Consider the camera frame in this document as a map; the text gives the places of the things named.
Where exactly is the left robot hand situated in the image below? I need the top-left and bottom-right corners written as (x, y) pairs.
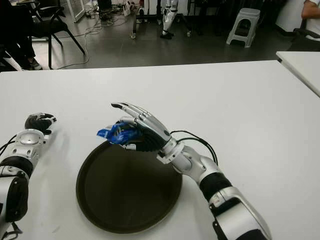
top-left (24, 112), bottom-right (58, 136)

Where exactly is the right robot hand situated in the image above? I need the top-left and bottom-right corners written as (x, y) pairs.
top-left (110, 101), bottom-right (176, 153)

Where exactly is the blue Oreo cookie package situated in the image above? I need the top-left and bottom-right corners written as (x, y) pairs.
top-left (96, 121), bottom-right (145, 146)

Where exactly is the round dark brown tray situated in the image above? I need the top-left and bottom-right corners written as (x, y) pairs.
top-left (75, 142), bottom-right (183, 235)

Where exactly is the seated person in black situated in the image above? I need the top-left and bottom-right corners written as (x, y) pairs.
top-left (0, 0), bottom-right (43, 71)

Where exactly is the black folding chair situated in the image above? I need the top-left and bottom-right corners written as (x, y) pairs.
top-left (27, 0), bottom-right (86, 70)

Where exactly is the black wheeled gantry stand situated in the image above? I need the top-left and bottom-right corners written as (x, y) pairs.
top-left (129, 0), bottom-right (193, 40)

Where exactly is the white framed panel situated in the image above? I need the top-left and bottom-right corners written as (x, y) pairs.
top-left (66, 0), bottom-right (86, 24)

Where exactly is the white humanoid robot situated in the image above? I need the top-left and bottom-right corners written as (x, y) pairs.
top-left (159, 0), bottom-right (180, 40)

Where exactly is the white bag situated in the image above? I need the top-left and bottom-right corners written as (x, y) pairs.
top-left (123, 0), bottom-right (137, 16)

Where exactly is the grey plastic stool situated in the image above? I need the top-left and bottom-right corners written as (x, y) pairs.
top-left (226, 7), bottom-right (261, 49)

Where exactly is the white side table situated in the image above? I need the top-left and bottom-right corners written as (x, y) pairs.
top-left (276, 50), bottom-right (320, 98)

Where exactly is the black office chair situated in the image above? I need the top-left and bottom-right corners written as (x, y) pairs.
top-left (287, 18), bottom-right (320, 52)

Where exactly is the person in white shirt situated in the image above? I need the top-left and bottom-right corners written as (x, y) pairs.
top-left (301, 0), bottom-right (320, 40)

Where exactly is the black left forearm cable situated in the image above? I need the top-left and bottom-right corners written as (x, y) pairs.
top-left (0, 134), bottom-right (20, 153)

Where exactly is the black forearm cable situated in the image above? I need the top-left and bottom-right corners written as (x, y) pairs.
top-left (0, 134), bottom-right (20, 153)
top-left (169, 129), bottom-right (219, 166)

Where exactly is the black right forearm cable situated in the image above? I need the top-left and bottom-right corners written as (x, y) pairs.
top-left (169, 129), bottom-right (219, 166)

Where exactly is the white floor cable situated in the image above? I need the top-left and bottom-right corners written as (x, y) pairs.
top-left (51, 14), bottom-right (126, 70)

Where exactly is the tangled cables and equipment pile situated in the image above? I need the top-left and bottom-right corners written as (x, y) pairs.
top-left (96, 0), bottom-right (126, 27)

